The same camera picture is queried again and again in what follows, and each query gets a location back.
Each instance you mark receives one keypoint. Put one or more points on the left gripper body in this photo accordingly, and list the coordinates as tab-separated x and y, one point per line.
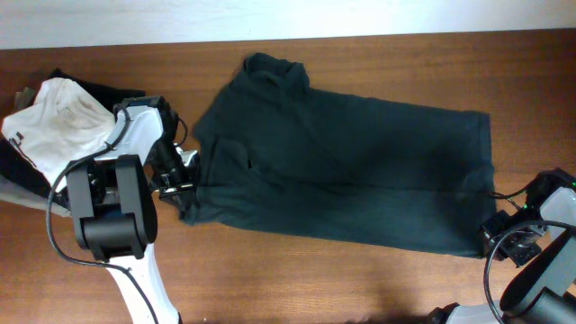
171	174

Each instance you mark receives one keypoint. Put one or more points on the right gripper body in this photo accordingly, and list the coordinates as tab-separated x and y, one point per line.
519	246

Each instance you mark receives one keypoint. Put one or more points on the dark green t-shirt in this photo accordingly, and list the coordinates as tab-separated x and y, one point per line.
280	156

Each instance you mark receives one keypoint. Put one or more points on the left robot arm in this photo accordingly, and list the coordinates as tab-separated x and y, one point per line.
111	197

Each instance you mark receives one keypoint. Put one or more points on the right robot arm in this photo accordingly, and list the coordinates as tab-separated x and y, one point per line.
539	293

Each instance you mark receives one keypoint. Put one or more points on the white folded garment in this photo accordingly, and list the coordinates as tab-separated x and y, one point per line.
64	123

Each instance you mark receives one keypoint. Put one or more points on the black folded garment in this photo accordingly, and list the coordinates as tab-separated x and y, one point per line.
103	92

